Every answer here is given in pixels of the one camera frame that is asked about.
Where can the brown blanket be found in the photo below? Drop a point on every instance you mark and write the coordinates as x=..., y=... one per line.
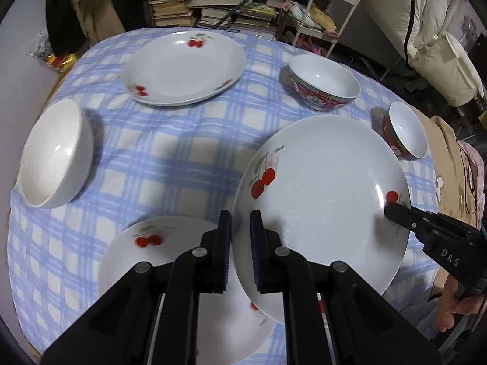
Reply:
x=445, y=152

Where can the person's right hand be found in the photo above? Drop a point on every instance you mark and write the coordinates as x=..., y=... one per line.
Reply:
x=449, y=308

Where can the pink printed cloth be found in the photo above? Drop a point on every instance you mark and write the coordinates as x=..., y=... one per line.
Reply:
x=475, y=175

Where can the beige hanging garment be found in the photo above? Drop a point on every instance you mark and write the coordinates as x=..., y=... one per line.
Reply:
x=97, y=15

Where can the large white cherry plate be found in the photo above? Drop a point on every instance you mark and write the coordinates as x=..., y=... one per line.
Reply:
x=323, y=182

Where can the clear plastic bag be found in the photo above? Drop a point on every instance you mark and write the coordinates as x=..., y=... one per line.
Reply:
x=45, y=53

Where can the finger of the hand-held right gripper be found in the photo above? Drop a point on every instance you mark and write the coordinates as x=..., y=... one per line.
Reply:
x=401, y=216

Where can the large plain white bowl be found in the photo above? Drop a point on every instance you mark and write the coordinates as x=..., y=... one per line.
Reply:
x=53, y=152

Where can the green pole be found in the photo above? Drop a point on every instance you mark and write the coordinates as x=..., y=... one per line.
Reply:
x=247, y=2

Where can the yellow bookshelf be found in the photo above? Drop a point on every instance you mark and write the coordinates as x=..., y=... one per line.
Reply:
x=283, y=3

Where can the blue checked tablecloth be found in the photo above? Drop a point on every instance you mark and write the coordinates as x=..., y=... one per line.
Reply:
x=171, y=140

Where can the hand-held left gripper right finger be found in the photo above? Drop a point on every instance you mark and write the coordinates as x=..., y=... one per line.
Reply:
x=255, y=251

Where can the dark hanging clothes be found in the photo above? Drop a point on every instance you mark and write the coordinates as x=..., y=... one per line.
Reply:
x=61, y=11

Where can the stack of books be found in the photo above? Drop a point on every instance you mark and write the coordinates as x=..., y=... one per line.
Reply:
x=171, y=7

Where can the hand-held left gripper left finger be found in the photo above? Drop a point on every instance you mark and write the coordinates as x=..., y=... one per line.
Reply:
x=225, y=251

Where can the small red patterned bowl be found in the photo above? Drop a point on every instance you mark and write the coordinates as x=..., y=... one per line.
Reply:
x=409, y=129

